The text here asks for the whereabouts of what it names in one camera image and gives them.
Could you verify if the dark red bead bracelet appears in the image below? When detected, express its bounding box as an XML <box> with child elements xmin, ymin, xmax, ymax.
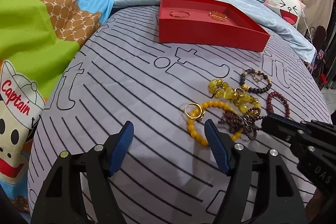
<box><xmin>266</xmin><ymin>91</ymin><xmax>291</xmax><ymax>119</ymax></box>

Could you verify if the dark garnet multi-strand bracelet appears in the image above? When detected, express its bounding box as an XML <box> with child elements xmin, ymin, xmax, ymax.
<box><xmin>218</xmin><ymin>107</ymin><xmax>264</xmax><ymax>140</ymax></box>

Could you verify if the gold ring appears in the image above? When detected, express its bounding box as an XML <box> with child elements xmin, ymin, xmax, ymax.
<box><xmin>183</xmin><ymin>102</ymin><xmax>207</xmax><ymax>121</ymax></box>

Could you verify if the yellow amber bead bracelet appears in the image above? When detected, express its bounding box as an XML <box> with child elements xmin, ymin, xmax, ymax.
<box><xmin>186</xmin><ymin>100</ymin><xmax>244</xmax><ymax>147</ymax></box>

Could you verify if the dark brown bead bracelet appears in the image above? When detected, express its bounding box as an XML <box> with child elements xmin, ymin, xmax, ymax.
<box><xmin>239</xmin><ymin>68</ymin><xmax>273</xmax><ymax>94</ymax></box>

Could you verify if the grey striped bed cover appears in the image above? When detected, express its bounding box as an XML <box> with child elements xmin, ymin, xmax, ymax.
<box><xmin>28</xmin><ymin>6</ymin><xmax>331</xmax><ymax>223</ymax></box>

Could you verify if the white pink bunny cushion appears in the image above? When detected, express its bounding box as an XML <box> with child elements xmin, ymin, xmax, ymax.
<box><xmin>264</xmin><ymin>0</ymin><xmax>306</xmax><ymax>28</ymax></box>

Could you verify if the red shallow tray box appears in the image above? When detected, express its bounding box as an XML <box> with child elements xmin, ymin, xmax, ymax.
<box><xmin>158</xmin><ymin>0</ymin><xmax>270</xmax><ymax>52</ymax></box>

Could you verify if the wide gold cuff bangle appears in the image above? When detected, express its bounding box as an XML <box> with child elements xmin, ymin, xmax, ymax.
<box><xmin>209</xmin><ymin>11</ymin><xmax>227</xmax><ymax>22</ymax></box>

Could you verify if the thin gold bangle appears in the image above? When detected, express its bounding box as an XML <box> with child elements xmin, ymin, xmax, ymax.
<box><xmin>169</xmin><ymin>10</ymin><xmax>190</xmax><ymax>19</ymax></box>

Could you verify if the colourful monkey cartoon blanket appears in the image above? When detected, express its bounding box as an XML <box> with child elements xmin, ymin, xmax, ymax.
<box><xmin>1</xmin><ymin>0</ymin><xmax>114</xmax><ymax>223</ymax></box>

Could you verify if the yellow citrine chunky bracelet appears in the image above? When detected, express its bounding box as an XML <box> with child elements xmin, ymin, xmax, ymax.
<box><xmin>208</xmin><ymin>78</ymin><xmax>263</xmax><ymax>114</ymax></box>

